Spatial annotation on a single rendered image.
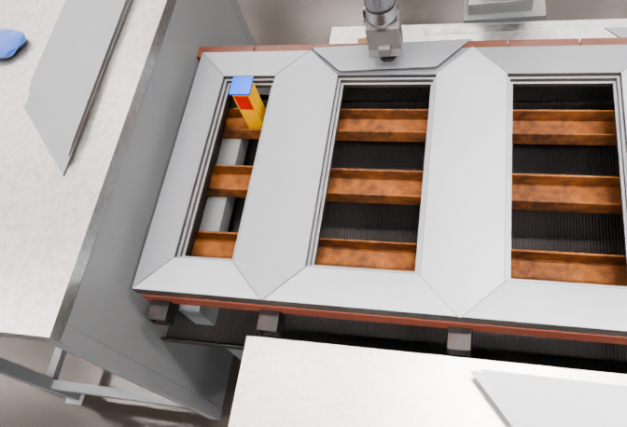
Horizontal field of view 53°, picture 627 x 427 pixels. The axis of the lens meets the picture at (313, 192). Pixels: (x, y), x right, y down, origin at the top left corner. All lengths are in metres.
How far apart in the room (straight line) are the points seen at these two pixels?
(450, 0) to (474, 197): 1.71
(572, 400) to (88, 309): 1.05
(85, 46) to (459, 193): 1.03
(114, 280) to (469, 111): 0.97
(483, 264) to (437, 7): 1.82
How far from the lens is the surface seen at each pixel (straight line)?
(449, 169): 1.54
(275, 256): 1.50
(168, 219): 1.64
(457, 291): 1.41
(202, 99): 1.82
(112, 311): 1.61
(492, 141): 1.58
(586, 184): 1.73
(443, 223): 1.47
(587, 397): 1.44
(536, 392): 1.42
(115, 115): 1.63
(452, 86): 1.68
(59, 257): 1.49
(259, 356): 1.54
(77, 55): 1.78
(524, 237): 1.79
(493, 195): 1.50
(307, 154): 1.61
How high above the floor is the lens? 2.18
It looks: 59 degrees down
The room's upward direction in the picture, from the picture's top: 23 degrees counter-clockwise
